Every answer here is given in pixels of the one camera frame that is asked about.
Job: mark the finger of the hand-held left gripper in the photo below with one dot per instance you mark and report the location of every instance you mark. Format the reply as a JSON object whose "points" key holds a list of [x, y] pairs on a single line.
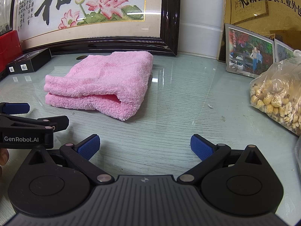
{"points": [[58, 122], [16, 108]]}

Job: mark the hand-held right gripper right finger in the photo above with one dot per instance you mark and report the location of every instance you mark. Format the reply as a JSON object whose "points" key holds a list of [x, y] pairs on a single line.
{"points": [[201, 147]]}

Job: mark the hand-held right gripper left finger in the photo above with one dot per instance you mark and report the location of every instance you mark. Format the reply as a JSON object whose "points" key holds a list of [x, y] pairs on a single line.
{"points": [[90, 146]]}

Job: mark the pink towel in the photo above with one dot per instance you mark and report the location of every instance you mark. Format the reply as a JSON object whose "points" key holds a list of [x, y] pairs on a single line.
{"points": [[105, 80]]}

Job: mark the person's left hand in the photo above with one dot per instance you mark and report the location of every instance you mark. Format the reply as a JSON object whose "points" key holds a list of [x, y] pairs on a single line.
{"points": [[3, 156]]}

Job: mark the black barcode box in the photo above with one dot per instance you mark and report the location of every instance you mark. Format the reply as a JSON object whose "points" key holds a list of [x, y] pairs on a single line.
{"points": [[11, 64], [37, 61]]}

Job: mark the red blender base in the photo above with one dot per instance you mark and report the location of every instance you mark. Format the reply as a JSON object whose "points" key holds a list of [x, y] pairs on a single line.
{"points": [[9, 49]]}

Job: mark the brass coin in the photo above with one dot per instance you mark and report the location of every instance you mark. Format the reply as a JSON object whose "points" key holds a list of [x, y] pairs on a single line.
{"points": [[81, 57]]}

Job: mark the plastic bag of dried mushrooms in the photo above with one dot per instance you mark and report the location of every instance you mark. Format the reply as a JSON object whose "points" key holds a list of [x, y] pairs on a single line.
{"points": [[277, 98]]}

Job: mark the clear plastic bag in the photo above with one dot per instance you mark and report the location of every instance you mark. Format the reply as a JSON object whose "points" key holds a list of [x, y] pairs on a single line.
{"points": [[298, 160]]}

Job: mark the clear blender jar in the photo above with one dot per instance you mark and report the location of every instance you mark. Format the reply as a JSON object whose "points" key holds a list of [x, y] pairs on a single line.
{"points": [[3, 9]]}

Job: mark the framed lotus embroidery picture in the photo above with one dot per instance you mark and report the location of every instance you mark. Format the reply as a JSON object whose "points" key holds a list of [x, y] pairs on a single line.
{"points": [[94, 28]]}

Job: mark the framed photo of people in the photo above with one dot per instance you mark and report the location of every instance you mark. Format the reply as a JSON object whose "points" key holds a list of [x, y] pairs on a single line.
{"points": [[247, 51]]}

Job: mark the small framed landscape photo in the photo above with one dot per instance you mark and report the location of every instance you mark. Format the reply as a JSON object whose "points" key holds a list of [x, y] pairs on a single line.
{"points": [[283, 50]]}

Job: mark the gold metal plaque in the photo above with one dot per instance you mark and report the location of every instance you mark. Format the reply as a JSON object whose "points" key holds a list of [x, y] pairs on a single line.
{"points": [[282, 18]]}

